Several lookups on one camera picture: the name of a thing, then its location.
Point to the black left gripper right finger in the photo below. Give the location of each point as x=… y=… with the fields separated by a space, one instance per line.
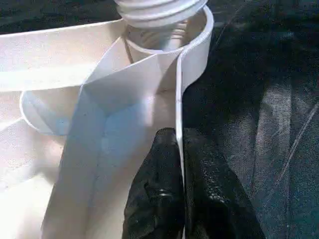
x=214 y=199

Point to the black table mat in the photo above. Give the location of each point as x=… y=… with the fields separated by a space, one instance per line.
x=261 y=112

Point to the white plastic table top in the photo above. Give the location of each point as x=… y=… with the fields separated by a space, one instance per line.
x=62 y=112

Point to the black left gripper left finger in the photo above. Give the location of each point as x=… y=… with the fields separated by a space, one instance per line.
x=157 y=194

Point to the white plastic table leg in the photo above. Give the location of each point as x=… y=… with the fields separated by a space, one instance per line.
x=159 y=12

